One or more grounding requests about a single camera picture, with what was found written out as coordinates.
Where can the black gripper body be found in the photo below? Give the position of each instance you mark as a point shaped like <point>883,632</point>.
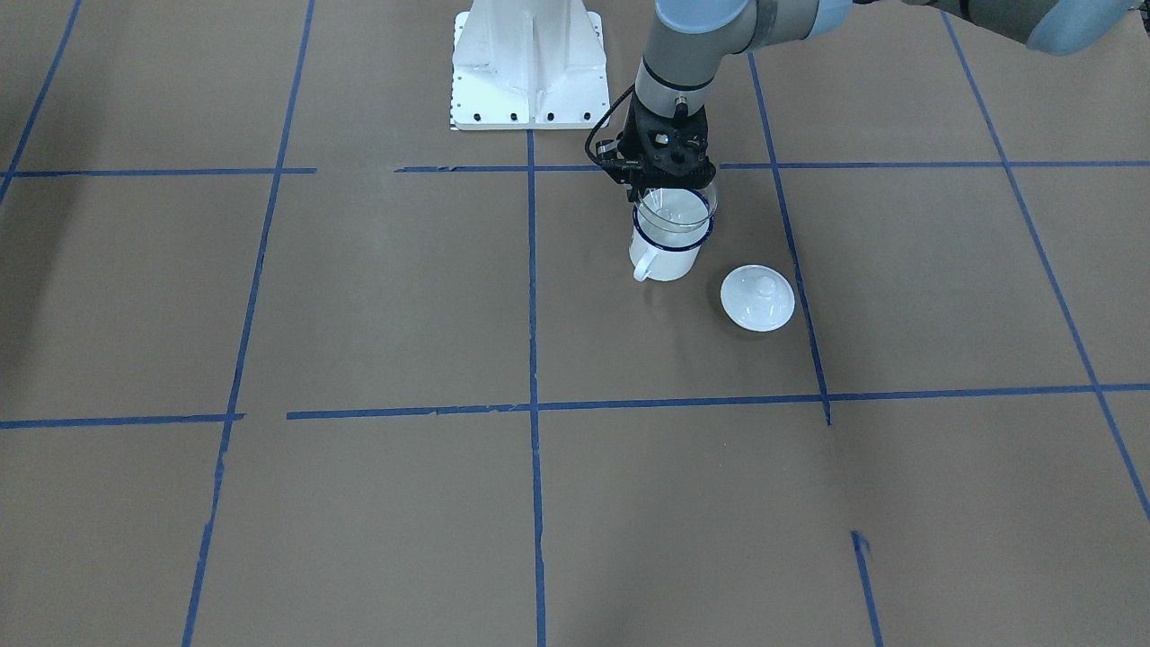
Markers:
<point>618,167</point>

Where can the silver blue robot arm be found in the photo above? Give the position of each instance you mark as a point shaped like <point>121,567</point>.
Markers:
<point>688,41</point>

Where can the white enamel cup blue rim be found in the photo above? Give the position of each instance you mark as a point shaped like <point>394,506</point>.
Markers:
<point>663,260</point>

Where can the white cup lid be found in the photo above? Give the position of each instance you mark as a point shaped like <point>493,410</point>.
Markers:
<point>757,298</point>

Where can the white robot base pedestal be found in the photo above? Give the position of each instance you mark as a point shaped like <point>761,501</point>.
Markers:
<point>528,65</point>

